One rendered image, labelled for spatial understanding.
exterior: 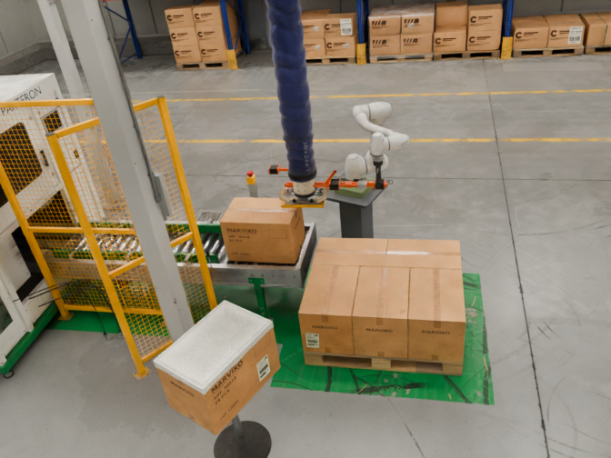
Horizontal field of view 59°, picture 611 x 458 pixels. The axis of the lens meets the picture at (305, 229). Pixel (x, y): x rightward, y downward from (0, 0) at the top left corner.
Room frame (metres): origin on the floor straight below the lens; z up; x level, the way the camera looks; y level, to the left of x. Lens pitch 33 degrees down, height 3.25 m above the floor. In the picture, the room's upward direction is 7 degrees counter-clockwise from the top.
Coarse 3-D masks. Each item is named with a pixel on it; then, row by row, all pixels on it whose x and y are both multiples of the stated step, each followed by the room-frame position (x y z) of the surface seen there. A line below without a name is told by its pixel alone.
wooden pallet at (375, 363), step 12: (312, 360) 3.03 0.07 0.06; (324, 360) 3.04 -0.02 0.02; (336, 360) 3.03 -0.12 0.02; (348, 360) 3.01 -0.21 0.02; (360, 360) 3.00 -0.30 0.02; (372, 360) 2.91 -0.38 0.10; (384, 360) 2.88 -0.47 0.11; (396, 360) 2.95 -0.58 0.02; (408, 360) 2.84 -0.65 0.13; (420, 360) 2.82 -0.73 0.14; (432, 360) 2.80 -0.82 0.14; (420, 372) 2.82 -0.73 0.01; (432, 372) 2.79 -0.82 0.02; (444, 372) 2.77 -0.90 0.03; (456, 372) 2.75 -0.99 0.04
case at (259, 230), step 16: (240, 208) 3.99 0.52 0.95; (256, 208) 3.95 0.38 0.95; (272, 208) 3.92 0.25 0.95; (288, 208) 3.89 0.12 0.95; (224, 224) 3.80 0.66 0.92; (240, 224) 3.76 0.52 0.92; (256, 224) 3.72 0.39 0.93; (272, 224) 3.69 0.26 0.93; (288, 224) 3.65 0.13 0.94; (304, 224) 4.03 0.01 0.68; (224, 240) 3.81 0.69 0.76; (240, 240) 3.77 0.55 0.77; (256, 240) 3.73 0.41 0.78; (272, 240) 3.69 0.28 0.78; (288, 240) 3.66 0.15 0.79; (304, 240) 3.97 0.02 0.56; (240, 256) 3.78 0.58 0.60; (256, 256) 3.74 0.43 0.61; (272, 256) 3.70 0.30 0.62; (288, 256) 3.66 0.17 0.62
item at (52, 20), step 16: (48, 16) 6.08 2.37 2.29; (48, 32) 6.10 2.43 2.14; (64, 32) 6.17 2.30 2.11; (64, 48) 6.08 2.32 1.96; (64, 64) 6.08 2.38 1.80; (80, 80) 6.17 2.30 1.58; (80, 96) 6.08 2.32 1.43; (80, 112) 6.09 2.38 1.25; (96, 128) 6.18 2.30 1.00; (96, 144) 6.08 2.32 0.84; (96, 160) 6.09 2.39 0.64; (112, 176) 6.17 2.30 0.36; (112, 192) 6.07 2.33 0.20
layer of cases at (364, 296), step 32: (320, 256) 3.72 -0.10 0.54; (352, 256) 3.66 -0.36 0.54; (384, 256) 3.61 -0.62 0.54; (416, 256) 3.55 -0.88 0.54; (448, 256) 3.50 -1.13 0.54; (320, 288) 3.30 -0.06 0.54; (352, 288) 3.25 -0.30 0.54; (384, 288) 3.21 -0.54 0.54; (416, 288) 3.16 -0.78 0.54; (448, 288) 3.11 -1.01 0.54; (320, 320) 3.00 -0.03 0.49; (352, 320) 2.94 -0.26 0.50; (384, 320) 2.88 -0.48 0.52; (416, 320) 2.83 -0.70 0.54; (448, 320) 2.78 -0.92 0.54; (320, 352) 3.01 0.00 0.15; (352, 352) 2.95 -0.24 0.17; (384, 352) 2.89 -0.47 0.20; (416, 352) 2.83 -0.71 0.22; (448, 352) 2.77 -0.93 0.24
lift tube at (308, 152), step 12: (288, 84) 3.72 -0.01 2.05; (288, 144) 3.75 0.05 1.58; (300, 144) 3.72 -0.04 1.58; (312, 144) 3.79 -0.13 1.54; (288, 156) 3.77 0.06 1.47; (300, 156) 3.72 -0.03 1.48; (312, 156) 3.76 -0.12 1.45; (288, 168) 3.80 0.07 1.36; (300, 168) 3.72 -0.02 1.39; (312, 168) 3.75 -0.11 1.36
